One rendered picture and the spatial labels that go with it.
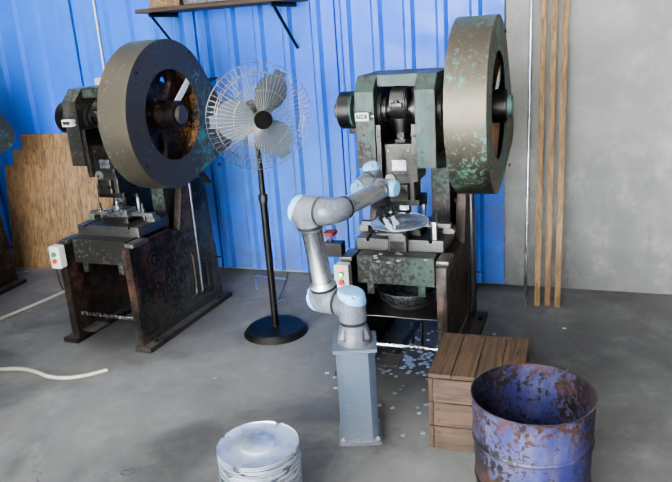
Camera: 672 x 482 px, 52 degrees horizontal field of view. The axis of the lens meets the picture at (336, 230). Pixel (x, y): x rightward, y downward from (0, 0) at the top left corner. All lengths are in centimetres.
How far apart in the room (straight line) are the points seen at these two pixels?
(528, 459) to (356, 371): 85
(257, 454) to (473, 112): 159
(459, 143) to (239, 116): 130
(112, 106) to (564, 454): 263
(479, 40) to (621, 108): 162
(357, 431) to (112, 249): 187
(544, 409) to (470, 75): 136
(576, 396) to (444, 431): 62
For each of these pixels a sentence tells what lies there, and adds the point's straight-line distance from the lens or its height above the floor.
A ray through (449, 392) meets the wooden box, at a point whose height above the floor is 27.
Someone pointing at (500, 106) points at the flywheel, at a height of 134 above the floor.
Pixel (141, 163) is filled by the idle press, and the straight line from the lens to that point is 374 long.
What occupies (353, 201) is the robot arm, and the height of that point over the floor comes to 106.
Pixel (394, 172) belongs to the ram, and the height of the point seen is 103.
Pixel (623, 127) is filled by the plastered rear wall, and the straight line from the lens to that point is 448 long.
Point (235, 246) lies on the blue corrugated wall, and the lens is 530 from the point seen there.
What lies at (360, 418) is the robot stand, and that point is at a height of 13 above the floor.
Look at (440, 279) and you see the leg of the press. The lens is 326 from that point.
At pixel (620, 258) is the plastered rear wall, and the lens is 468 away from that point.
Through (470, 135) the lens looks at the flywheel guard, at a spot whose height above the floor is 126.
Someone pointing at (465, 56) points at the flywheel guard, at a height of 158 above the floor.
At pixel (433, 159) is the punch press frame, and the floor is 110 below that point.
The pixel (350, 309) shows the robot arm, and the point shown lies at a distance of 282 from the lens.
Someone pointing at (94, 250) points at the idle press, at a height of 58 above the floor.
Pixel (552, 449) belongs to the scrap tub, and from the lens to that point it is 239.
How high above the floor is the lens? 171
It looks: 16 degrees down
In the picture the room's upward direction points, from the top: 4 degrees counter-clockwise
